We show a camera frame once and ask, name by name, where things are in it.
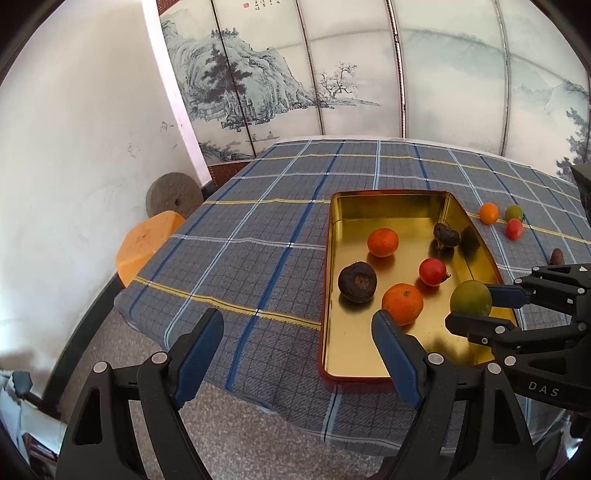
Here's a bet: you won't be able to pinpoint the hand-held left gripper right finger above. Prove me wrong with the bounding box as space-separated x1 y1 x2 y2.
372 309 541 480

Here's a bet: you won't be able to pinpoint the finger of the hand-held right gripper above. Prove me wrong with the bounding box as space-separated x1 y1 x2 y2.
487 264 591 310
444 311 591 370

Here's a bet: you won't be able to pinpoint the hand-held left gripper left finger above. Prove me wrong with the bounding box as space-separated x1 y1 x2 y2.
54 308 225 480

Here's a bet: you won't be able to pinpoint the gold tin box red sides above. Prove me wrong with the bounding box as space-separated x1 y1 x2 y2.
318 188 518 384

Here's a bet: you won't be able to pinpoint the medium orange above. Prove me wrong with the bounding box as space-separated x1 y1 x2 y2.
381 283 424 326

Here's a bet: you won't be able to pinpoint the wrinkled brown fruit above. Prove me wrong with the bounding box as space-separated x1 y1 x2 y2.
433 223 461 252

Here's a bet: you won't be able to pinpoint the large round brown fruit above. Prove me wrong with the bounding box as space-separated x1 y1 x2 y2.
337 261 378 304

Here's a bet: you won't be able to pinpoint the large reddish orange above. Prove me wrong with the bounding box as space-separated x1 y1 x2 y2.
367 228 400 258

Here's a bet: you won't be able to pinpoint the plaid blue grey tablecloth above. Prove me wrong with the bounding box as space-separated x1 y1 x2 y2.
113 137 591 457

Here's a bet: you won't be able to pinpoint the orange plastic stool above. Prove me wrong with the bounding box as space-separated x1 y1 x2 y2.
115 210 186 288

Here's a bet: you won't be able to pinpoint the round grey millstone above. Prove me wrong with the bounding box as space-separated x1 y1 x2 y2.
146 172 204 220

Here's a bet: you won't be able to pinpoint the painted landscape folding screen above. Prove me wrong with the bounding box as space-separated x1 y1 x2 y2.
159 0 591 181

